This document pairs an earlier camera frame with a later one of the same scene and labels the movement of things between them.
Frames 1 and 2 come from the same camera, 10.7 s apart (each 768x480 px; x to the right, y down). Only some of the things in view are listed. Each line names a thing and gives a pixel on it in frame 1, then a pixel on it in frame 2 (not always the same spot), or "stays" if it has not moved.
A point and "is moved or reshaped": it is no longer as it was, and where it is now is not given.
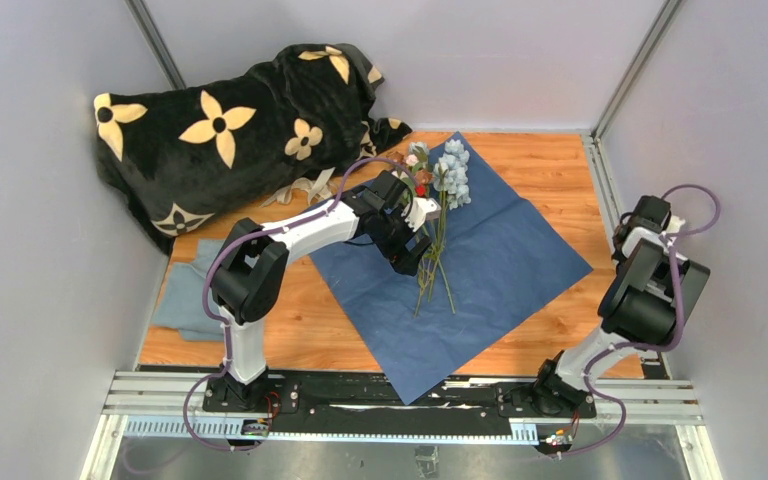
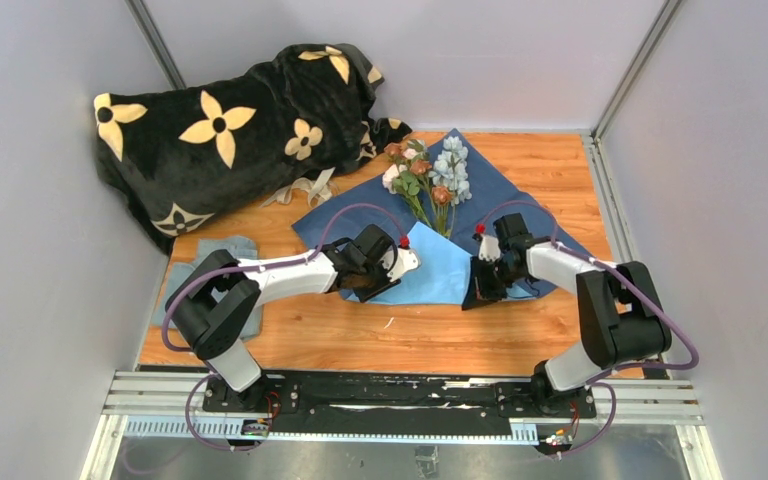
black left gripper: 399,256 → 384,285
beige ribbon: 312,189 stays
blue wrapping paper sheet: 492,263 is moved or reshaped
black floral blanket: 173,155 stays
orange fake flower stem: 424,176 → 413,177
